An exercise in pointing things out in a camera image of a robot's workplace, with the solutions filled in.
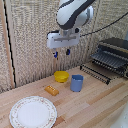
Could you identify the black dish rack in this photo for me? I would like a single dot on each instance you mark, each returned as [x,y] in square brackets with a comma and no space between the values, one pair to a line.
[112,53]

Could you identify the yellow rectangular block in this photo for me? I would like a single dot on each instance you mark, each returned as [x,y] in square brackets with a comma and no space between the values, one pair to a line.
[51,90]

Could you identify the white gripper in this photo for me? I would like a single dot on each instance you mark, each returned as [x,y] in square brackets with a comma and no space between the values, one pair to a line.
[63,39]

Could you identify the white floral-rimmed plate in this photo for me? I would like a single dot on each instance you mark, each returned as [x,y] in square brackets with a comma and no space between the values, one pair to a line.
[33,112]

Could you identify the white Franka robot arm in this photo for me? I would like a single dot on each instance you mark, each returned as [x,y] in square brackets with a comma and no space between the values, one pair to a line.
[74,13]

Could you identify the blue cup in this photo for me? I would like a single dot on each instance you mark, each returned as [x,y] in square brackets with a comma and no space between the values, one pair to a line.
[76,83]

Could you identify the yellow bowl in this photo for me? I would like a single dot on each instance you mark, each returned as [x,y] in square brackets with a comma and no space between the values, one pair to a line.
[61,76]

